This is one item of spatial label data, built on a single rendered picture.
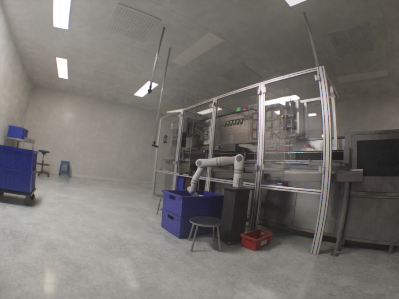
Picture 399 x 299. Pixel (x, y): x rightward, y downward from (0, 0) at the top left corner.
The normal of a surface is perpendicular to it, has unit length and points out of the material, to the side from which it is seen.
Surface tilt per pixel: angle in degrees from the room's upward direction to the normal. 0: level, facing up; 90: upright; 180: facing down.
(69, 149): 90
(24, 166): 90
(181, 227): 90
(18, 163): 90
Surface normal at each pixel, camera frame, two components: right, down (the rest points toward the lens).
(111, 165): 0.61, -0.03
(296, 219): -0.79, -0.14
